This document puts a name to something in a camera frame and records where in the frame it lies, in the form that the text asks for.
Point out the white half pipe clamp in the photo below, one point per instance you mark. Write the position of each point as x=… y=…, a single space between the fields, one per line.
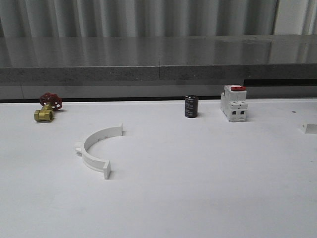
x=92 y=162

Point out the black cylindrical capacitor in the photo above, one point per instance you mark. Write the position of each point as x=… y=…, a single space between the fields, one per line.
x=191 y=106

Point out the grey stone countertop ledge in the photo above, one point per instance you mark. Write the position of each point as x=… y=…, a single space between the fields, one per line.
x=75 y=68

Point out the brass valve red handwheel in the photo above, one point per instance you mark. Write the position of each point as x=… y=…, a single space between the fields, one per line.
x=50 y=103

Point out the white plastic piece at edge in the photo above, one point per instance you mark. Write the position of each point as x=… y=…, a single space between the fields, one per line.
x=309 y=128

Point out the white circuit breaker red switch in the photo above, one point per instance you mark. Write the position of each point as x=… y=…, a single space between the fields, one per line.
x=233 y=103

